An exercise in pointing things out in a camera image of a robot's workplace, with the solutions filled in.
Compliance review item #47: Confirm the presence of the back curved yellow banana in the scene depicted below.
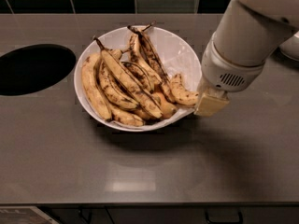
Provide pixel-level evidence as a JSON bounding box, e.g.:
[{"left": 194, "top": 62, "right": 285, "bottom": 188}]
[{"left": 129, "top": 34, "right": 162, "bottom": 86}]

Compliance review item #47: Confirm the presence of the long central spotted banana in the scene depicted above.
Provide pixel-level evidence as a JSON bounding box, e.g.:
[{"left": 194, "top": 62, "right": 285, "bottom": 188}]
[{"left": 93, "top": 36, "right": 163, "bottom": 119}]

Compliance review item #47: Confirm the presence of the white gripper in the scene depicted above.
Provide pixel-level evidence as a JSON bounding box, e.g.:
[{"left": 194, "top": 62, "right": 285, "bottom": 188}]
[{"left": 194, "top": 35, "right": 263, "bottom": 117}]

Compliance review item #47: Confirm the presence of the black drawer handle left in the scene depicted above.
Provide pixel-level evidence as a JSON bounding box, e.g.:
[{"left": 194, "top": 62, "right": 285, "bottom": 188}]
[{"left": 78, "top": 208, "right": 93, "bottom": 224}]

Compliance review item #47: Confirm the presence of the dark spotted back banana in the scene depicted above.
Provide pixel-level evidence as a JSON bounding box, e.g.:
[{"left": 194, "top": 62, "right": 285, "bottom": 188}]
[{"left": 127, "top": 24, "right": 175, "bottom": 103}]

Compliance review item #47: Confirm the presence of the small middle dark banana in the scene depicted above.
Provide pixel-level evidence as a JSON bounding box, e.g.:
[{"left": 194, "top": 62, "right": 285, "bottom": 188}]
[{"left": 122, "top": 62, "right": 154, "bottom": 93}]

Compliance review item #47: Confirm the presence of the leftmost yellow banana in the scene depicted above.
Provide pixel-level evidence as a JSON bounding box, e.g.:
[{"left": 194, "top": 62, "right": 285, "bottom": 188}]
[{"left": 81, "top": 53, "right": 112, "bottom": 121}]

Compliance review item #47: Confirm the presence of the black drawer handle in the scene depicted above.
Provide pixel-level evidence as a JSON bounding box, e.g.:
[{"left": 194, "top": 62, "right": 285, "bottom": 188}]
[
  {"left": 78, "top": 208, "right": 93, "bottom": 224},
  {"left": 205, "top": 210, "right": 244, "bottom": 224}
]

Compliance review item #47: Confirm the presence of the orange bottom banana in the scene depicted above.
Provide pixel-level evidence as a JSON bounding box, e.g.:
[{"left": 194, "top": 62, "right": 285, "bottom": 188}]
[{"left": 133, "top": 91, "right": 178, "bottom": 120}]

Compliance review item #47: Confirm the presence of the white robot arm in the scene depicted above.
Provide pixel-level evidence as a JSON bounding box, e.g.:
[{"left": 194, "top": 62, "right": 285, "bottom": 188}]
[{"left": 194, "top": 0, "right": 299, "bottom": 117}]

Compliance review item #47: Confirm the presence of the black round sink hole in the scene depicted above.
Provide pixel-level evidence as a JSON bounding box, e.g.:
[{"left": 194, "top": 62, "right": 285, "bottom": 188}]
[{"left": 0, "top": 44, "right": 76, "bottom": 96}]

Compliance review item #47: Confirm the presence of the black drawer handle right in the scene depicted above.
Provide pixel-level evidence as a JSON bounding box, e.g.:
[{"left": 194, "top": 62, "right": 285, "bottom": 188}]
[{"left": 205, "top": 210, "right": 244, "bottom": 224}]

